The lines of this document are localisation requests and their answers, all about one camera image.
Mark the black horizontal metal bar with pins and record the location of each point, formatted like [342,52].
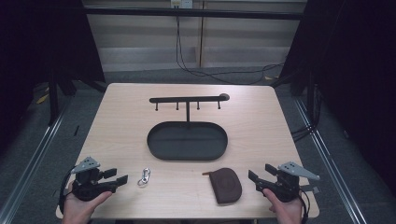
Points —
[193,13]

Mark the black key rack with tray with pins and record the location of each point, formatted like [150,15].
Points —
[186,141]

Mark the white wall power outlet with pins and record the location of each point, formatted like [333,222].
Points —
[181,3]

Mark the black metal stand leg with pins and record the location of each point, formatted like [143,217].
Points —
[53,102]

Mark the brown leather pouch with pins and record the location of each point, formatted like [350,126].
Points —
[225,186]

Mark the yellow tape piece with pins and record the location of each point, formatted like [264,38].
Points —
[42,98]

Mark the person's right hand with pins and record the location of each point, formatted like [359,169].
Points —
[289,213]

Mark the silver carabiner key clip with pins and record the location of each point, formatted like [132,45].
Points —
[144,177]

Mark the person's left hand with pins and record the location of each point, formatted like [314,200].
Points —
[77,211]

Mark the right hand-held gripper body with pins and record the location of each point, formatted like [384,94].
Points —
[285,185]

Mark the metal floor rail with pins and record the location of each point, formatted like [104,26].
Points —
[31,161]
[330,168]

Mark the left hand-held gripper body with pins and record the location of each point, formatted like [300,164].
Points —
[88,186]

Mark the dark curtain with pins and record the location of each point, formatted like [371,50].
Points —
[358,77]
[40,40]

